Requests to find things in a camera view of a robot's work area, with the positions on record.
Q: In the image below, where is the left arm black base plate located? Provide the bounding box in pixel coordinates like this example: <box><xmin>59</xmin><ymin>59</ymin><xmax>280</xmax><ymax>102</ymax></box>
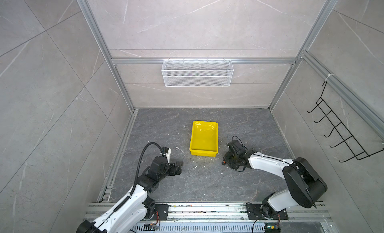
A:
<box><xmin>144</xmin><ymin>204</ymin><xmax>170</xmax><ymax>221</ymax></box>

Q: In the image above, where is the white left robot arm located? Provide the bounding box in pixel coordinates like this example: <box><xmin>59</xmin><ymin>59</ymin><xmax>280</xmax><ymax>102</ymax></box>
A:
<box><xmin>77</xmin><ymin>153</ymin><xmax>183</xmax><ymax>233</ymax></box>

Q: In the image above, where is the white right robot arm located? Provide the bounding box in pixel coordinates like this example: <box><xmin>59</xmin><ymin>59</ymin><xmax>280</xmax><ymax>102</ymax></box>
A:
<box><xmin>222</xmin><ymin>139</ymin><xmax>328</xmax><ymax>219</ymax></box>

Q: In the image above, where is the aluminium frame rail left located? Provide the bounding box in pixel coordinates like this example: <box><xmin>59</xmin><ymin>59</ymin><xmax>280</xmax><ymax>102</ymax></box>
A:
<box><xmin>76</xmin><ymin>0</ymin><xmax>137</xmax><ymax>203</ymax></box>

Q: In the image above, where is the aluminium frame rail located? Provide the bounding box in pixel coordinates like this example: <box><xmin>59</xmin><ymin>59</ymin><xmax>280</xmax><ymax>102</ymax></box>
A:
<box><xmin>76</xmin><ymin>0</ymin><xmax>137</xmax><ymax>203</ymax></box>
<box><xmin>268</xmin><ymin>0</ymin><xmax>384</xmax><ymax>138</ymax></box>

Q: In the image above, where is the white wire mesh basket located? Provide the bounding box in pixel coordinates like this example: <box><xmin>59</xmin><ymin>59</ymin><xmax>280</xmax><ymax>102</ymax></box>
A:
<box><xmin>162</xmin><ymin>59</ymin><xmax>234</xmax><ymax>87</ymax></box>

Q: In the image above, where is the black wire hook rack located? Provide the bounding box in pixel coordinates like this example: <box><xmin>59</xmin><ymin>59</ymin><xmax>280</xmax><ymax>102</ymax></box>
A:
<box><xmin>307</xmin><ymin>81</ymin><xmax>384</xmax><ymax>163</ymax></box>

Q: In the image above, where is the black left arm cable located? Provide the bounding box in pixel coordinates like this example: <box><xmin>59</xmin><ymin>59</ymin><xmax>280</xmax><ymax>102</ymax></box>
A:
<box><xmin>129</xmin><ymin>142</ymin><xmax>164</xmax><ymax>196</ymax></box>

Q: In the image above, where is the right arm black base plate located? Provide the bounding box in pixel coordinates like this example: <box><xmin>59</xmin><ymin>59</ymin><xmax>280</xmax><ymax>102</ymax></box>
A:
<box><xmin>245</xmin><ymin>203</ymin><xmax>289</xmax><ymax>221</ymax></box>

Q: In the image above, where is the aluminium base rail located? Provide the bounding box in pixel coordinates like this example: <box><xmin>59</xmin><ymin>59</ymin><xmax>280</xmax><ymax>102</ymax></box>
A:
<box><xmin>83</xmin><ymin>202</ymin><xmax>334</xmax><ymax>233</ymax></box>

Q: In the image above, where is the aluminium frame rail right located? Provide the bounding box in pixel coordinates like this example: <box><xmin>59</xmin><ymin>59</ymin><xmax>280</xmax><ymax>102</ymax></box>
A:
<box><xmin>268</xmin><ymin>0</ymin><xmax>384</xmax><ymax>138</ymax></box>

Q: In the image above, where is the yellow plastic bin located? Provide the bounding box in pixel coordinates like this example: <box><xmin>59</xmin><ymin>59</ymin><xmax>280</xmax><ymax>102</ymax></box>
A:
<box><xmin>190</xmin><ymin>121</ymin><xmax>219</xmax><ymax>157</ymax></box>

